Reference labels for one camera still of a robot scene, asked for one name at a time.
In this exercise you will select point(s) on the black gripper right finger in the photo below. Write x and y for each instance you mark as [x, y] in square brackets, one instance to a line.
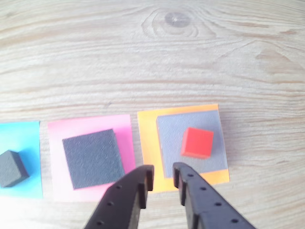
[209, 207]

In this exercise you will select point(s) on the blue paper sheet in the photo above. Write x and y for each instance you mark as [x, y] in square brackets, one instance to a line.
[23, 136]

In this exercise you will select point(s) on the large grey cube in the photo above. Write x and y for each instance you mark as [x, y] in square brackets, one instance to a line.
[171, 133]

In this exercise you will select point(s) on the pink paper sheet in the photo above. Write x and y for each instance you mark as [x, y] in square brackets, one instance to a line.
[57, 133]

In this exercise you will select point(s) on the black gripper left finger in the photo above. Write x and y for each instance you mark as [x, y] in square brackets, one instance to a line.
[119, 202]

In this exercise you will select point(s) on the small red cube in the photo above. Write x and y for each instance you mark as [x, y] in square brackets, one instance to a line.
[197, 143]

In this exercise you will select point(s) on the medium black cube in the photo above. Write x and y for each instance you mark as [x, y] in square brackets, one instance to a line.
[93, 157]

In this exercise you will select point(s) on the orange paper sheet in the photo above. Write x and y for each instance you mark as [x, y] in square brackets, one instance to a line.
[147, 133]

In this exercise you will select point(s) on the small black cube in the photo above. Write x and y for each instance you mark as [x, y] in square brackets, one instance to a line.
[12, 169]

